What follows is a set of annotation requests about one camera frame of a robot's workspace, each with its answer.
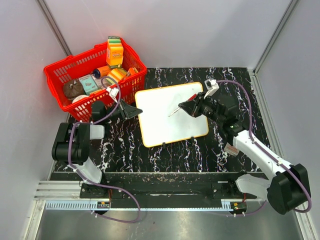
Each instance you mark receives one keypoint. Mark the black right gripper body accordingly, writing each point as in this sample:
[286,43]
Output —
[208,109]

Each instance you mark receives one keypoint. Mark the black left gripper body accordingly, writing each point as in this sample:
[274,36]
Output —
[119,111]

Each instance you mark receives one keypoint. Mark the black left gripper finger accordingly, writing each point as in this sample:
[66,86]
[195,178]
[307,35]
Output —
[131,115]
[129,109]

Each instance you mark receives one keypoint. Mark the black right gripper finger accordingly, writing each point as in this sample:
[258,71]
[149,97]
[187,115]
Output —
[189,107]
[196,95]

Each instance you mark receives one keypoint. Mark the red capped whiteboard marker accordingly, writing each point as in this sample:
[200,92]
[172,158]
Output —
[178,108]

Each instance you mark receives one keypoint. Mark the yellow framed whiteboard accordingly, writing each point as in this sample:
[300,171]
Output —
[156,124]

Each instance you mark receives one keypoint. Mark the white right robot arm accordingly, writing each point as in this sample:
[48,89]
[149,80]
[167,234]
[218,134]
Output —
[285,187]

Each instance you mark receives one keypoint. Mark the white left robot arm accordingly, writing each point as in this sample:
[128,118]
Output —
[72,142]

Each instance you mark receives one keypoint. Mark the yellow green sponge pack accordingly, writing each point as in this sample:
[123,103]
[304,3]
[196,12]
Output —
[116,74]

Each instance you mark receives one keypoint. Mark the orange snack packet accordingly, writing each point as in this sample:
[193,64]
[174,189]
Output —
[131,71]

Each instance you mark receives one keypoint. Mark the red plastic shopping basket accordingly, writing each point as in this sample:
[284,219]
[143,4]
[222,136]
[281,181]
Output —
[74,67]

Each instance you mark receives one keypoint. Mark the white round lid container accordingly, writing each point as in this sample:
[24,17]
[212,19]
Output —
[80,97]

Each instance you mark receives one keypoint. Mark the teal small box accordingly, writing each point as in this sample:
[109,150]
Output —
[88,83]

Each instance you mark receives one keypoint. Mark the orange cylindrical bottle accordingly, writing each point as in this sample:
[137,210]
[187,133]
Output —
[101,72]

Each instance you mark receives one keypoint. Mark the brown round bread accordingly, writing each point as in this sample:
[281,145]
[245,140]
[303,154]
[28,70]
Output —
[73,89]

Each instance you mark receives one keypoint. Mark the orange sponge daddy box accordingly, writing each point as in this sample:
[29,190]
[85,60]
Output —
[114,52]

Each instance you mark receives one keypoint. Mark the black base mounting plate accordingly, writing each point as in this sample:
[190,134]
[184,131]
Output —
[167,191]

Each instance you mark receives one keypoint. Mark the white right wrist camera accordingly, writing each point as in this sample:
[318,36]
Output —
[212,87]

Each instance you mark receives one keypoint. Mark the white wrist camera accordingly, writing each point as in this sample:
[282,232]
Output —
[212,87]
[113,92]

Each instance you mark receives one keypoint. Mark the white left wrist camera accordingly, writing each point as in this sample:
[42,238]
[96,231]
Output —
[113,92]

